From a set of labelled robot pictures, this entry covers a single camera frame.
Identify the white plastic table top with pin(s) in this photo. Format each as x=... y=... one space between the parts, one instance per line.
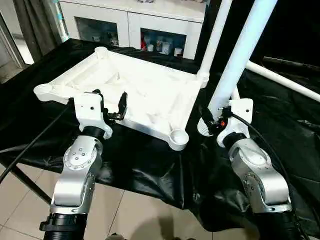
x=145 y=90

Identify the white plastic table leg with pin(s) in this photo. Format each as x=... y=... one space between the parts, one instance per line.
x=240 y=60
x=236 y=94
x=285 y=80
x=215 y=35

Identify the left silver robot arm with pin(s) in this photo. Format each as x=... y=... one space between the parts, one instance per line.
x=77 y=170

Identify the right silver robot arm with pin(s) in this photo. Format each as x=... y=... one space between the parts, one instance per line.
x=260 y=175

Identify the small white jar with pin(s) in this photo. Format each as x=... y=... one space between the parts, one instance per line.
x=178 y=51

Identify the black plastic mat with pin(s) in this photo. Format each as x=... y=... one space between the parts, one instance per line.
x=30 y=125

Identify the light blue plastic item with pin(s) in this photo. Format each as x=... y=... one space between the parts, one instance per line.
x=59 y=17

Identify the white glass-door cabinet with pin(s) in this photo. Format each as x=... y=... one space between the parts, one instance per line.
x=130 y=12

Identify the grey curtain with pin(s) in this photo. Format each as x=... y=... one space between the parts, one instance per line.
x=35 y=22

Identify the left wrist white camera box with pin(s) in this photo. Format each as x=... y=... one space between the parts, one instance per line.
x=90 y=110

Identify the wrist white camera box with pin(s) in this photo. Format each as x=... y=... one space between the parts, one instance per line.
x=240 y=112
x=90 y=110

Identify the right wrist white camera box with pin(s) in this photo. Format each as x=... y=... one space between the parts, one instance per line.
x=240 y=112

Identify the black metal table frame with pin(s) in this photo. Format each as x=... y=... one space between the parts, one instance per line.
x=27 y=182

